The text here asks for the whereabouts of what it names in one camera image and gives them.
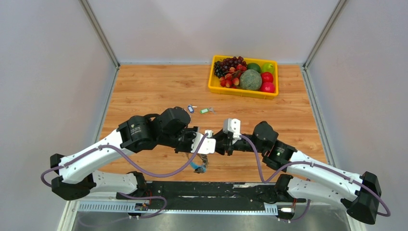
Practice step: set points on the dark green lime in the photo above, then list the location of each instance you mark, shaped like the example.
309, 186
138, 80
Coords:
254, 66

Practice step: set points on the yellow plastic bin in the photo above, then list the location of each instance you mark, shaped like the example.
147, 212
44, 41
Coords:
215, 86

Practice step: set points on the red apple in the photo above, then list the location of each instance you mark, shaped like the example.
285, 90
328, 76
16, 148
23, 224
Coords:
268, 87
267, 77

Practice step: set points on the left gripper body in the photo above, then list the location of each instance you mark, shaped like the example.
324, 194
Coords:
184, 141

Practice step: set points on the cherry cluster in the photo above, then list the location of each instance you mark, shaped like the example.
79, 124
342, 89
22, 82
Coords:
230, 77

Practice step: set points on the red apple upper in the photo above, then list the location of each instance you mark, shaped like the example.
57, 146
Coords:
267, 77

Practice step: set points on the green apple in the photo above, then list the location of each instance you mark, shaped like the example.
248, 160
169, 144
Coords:
268, 67

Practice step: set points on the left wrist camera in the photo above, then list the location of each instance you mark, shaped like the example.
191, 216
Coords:
203, 143

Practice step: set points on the cantaloupe melon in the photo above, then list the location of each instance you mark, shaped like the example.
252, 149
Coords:
250, 80

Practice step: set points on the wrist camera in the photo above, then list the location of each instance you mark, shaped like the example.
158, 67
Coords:
203, 143
232, 125

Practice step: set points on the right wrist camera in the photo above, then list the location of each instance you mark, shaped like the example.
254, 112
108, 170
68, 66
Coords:
232, 125

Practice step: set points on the red apple lower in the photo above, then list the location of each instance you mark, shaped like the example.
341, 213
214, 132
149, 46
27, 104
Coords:
268, 87

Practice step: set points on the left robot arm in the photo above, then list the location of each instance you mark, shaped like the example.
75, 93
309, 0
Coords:
79, 174

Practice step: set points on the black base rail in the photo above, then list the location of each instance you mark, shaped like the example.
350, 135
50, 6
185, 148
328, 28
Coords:
237, 196

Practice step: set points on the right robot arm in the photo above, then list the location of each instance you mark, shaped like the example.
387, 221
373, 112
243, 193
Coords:
304, 177

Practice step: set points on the green key tag with key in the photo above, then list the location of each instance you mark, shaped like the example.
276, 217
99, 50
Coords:
207, 110

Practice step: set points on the dark grape bunch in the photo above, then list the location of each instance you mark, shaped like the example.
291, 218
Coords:
228, 65

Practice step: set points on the metal key organizer blue handle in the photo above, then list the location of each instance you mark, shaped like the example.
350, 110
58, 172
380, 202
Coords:
200, 167

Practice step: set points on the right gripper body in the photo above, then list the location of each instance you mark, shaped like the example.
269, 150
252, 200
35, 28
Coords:
228, 145

